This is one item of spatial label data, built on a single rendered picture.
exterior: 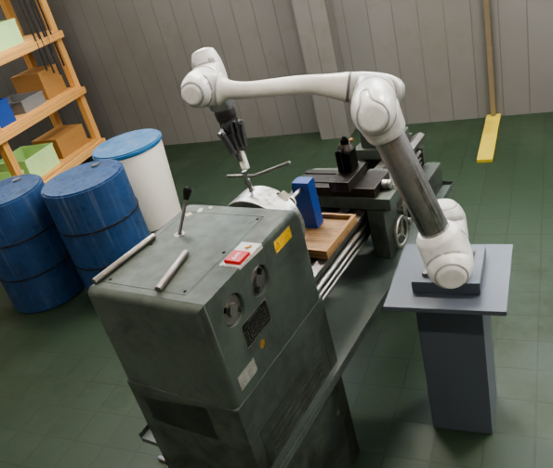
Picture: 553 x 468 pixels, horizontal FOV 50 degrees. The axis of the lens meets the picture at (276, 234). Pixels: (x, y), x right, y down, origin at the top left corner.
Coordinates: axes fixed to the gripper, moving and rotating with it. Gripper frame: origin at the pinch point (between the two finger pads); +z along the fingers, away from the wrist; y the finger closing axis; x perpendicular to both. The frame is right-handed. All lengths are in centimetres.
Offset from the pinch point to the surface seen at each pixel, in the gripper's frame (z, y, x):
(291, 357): 60, -34, -24
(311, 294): 49, -12, -23
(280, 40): 20, 321, 235
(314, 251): 49, 14, -6
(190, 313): 16, -65, -28
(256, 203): 15.4, -5.1, -4.4
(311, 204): 37.1, 32.6, 4.1
